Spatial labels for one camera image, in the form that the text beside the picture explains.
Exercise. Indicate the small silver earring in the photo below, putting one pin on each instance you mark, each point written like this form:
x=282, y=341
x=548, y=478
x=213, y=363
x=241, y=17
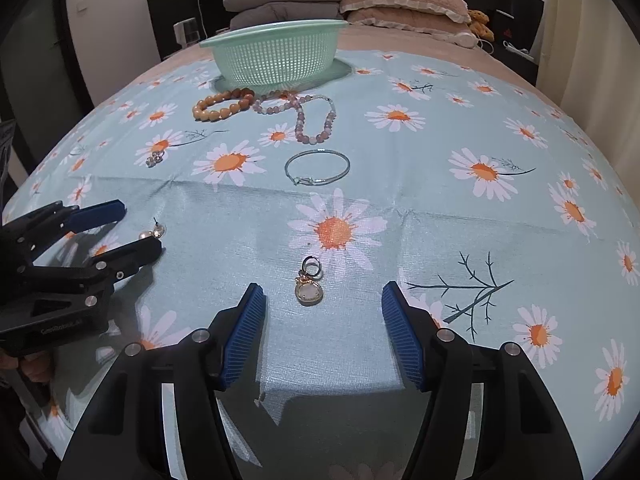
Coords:
x=154, y=159

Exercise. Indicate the person's left hand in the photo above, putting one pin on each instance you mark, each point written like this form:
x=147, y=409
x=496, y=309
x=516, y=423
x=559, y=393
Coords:
x=32, y=367

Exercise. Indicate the green plastic basket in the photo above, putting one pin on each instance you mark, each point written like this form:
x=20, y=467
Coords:
x=270, y=55

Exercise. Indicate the white bedside device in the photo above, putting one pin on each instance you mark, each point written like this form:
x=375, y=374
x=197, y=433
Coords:
x=186, y=32

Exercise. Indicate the gold round pendant earring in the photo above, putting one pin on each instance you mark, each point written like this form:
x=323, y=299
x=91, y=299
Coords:
x=307, y=292

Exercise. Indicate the silver bangle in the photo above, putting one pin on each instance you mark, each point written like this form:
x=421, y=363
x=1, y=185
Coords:
x=306, y=180

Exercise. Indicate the white power strip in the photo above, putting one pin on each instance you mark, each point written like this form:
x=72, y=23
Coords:
x=517, y=50

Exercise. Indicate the dark wardrobe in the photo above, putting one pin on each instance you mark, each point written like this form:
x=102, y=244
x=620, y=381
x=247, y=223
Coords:
x=40, y=50

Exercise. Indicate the black headboard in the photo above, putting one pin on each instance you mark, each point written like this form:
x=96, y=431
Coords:
x=165, y=10

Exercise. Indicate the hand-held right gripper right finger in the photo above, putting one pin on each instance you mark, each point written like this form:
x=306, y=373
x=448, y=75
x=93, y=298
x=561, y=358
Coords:
x=402, y=340

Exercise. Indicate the brown teddy bear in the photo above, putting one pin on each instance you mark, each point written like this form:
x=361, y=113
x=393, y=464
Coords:
x=479, y=20

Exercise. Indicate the pearl earring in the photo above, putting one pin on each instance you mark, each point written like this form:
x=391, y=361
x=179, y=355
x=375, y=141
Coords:
x=159, y=231

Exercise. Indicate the cream curtain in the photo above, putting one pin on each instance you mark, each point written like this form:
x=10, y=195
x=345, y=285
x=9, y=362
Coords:
x=590, y=60

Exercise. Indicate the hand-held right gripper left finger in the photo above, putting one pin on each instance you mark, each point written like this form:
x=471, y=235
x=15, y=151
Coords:
x=244, y=340

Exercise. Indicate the daisy printed cloth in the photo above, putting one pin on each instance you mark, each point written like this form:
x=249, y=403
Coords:
x=450, y=240

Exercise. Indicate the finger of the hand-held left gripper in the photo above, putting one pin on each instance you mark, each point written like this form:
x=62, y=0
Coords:
x=97, y=215
x=135, y=255

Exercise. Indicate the white headphones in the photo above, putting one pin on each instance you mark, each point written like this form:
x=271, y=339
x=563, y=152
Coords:
x=466, y=39

